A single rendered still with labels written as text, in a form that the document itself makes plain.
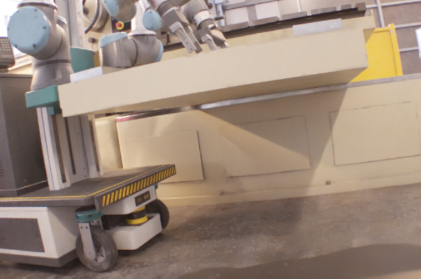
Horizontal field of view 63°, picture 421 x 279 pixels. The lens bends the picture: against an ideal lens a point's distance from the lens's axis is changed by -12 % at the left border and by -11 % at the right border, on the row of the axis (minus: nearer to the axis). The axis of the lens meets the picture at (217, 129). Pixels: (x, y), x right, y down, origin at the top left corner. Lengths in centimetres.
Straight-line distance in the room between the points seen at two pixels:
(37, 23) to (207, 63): 58
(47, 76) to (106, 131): 125
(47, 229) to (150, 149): 115
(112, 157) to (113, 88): 146
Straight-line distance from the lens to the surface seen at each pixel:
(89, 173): 186
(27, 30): 130
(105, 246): 145
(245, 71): 102
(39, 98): 144
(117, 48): 184
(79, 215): 145
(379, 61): 458
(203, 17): 165
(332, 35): 100
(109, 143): 261
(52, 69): 144
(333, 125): 216
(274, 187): 225
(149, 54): 195
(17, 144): 170
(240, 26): 209
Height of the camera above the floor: 54
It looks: 3 degrees down
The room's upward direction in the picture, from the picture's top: 8 degrees counter-clockwise
